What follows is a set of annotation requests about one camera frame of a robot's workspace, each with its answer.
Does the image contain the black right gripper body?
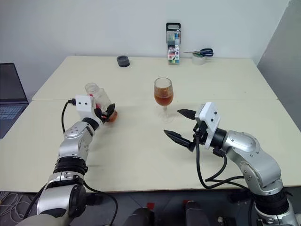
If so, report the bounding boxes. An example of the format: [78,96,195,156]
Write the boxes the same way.
[192,115,209,142]

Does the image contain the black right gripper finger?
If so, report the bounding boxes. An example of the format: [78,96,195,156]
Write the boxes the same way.
[177,109,196,121]
[164,129,196,153]

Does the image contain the clear plastic drink bottle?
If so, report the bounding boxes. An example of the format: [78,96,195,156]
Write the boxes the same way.
[84,82,118,122]

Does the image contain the clear wine glass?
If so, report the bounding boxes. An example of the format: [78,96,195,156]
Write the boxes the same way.
[153,77,175,123]

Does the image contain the black round holder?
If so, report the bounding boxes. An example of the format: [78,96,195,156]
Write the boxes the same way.
[116,55,130,68]

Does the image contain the white tape roll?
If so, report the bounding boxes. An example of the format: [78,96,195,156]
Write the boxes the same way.
[191,52,206,66]

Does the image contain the marker pen pack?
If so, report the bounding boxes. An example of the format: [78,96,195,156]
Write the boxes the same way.
[166,22,181,65]

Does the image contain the dark rounded shape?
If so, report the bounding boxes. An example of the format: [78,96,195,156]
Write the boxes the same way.
[123,207,156,226]
[185,200,214,226]

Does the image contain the dark laptop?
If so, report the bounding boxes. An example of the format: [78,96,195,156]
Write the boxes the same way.
[0,63,30,139]

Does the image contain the grey partition panel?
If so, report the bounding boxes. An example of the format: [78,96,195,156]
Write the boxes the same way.
[256,0,301,132]

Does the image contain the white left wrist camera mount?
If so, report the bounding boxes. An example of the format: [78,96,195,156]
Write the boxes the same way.
[74,94,104,125]

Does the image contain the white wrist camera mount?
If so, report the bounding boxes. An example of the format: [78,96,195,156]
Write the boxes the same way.
[195,101,223,150]
[74,94,104,125]

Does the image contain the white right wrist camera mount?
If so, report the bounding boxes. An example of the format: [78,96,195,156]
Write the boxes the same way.
[195,101,223,150]

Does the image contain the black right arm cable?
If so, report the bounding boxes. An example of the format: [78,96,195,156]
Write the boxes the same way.
[195,135,259,226]

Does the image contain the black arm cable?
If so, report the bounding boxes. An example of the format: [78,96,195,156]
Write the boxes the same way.
[24,99,118,226]
[195,135,259,226]

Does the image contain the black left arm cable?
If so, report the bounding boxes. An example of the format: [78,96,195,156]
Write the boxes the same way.
[24,99,118,226]

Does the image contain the blue handled scissors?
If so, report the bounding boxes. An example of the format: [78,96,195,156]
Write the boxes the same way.
[183,48,214,57]

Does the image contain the white floor cables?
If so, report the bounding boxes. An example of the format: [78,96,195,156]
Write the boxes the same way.
[0,192,38,212]

